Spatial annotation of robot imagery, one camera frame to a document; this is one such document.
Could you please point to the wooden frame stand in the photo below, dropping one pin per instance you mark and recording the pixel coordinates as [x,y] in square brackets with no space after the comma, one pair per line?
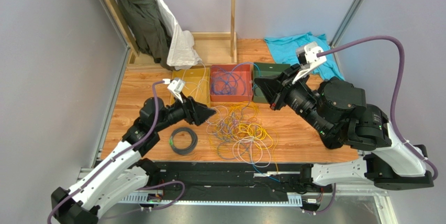
[212,47]

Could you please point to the aluminium frame rail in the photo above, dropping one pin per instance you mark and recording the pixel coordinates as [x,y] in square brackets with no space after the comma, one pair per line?
[152,198]

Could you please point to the yellow plastic bin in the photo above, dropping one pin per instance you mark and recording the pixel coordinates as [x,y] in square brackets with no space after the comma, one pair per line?
[197,83]

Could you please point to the black cloth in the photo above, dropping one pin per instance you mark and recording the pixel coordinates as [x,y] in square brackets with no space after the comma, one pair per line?
[327,112]

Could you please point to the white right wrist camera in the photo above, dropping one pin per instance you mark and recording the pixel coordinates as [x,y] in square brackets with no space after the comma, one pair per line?
[309,60]

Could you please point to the red plastic bin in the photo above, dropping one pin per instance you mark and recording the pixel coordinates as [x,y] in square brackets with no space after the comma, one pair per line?
[231,82]

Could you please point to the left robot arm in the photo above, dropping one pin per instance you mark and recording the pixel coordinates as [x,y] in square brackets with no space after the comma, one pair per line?
[125,169]

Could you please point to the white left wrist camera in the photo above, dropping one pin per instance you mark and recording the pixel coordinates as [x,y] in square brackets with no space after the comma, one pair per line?
[175,86]

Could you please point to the cyan cloth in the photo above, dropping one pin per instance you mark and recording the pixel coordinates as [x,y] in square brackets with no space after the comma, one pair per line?
[283,51]

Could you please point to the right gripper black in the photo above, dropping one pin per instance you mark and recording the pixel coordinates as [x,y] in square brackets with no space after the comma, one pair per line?
[279,90]

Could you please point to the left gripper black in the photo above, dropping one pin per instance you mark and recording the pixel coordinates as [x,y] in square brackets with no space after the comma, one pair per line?
[196,113]

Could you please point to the green plastic bin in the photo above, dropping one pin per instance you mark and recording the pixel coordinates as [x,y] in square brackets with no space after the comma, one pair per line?
[265,69]

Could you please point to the white cloth hanging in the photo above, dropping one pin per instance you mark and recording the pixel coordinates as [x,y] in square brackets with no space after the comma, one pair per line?
[181,53]

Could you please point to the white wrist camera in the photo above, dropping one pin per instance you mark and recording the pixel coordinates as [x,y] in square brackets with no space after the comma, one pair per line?
[309,60]
[175,86]

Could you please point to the olive green cloth hanging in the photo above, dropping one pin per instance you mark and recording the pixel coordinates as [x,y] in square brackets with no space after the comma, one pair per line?
[144,19]

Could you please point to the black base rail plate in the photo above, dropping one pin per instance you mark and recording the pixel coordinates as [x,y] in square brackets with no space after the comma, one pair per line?
[234,181]

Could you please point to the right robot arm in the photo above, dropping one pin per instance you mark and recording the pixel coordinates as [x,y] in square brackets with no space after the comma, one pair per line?
[388,163]

